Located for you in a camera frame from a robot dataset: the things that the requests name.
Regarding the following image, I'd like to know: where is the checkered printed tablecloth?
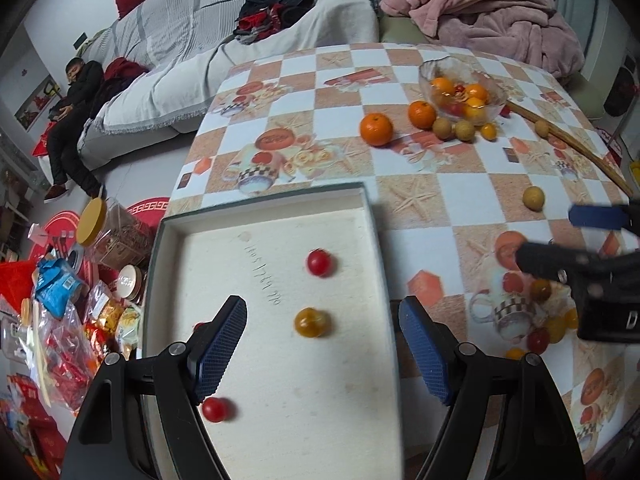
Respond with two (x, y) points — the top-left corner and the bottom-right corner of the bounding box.
(167, 42), (640, 480)

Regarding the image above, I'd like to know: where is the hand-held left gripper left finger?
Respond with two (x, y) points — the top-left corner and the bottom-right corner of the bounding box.
(60, 295), (248, 480)

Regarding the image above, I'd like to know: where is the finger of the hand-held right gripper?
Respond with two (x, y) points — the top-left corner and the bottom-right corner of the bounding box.
(515, 241), (640, 282)
(568, 203), (640, 235)

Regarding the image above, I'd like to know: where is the pile of dark clothes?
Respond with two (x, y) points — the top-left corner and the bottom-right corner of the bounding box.
(233, 0), (317, 44)

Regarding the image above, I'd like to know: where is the long wooden stick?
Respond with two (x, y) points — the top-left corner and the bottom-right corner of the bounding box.
(506, 101), (635, 197)

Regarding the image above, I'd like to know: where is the blue snack packet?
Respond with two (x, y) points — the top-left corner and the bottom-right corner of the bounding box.
(34, 259), (87, 320)

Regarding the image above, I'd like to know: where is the plastic jar with yellow lid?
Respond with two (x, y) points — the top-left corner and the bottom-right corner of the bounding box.
(75, 197), (154, 272)

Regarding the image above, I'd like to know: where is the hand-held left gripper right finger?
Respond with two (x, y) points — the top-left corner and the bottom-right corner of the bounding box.
(398, 296), (587, 480)

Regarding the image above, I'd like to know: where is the pink fleece blanket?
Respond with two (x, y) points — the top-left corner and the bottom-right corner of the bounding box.
(377, 0), (587, 80)

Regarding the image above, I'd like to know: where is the grey covered sofa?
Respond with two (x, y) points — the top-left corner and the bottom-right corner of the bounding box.
(76, 0), (381, 172)

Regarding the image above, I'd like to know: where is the large orange tangerine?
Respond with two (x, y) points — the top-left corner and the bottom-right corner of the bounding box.
(408, 100), (438, 130)
(359, 112), (394, 147)

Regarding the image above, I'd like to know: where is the pile of snack packets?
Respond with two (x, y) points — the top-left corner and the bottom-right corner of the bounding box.
(0, 259), (147, 480)

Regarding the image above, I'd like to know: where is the dark red garment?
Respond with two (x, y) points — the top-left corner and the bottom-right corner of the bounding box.
(101, 57), (152, 92)

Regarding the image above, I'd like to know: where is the round white tin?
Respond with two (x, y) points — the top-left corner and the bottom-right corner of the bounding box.
(115, 264), (147, 304)

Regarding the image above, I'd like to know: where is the red round floor mat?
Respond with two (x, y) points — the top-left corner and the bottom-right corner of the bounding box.
(29, 196), (172, 281)

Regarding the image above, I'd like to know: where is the clear glass bowl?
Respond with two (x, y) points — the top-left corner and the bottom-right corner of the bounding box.
(418, 57), (509, 127)

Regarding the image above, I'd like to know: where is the shallow white cardboard box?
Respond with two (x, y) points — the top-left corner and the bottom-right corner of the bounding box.
(141, 181), (407, 480)

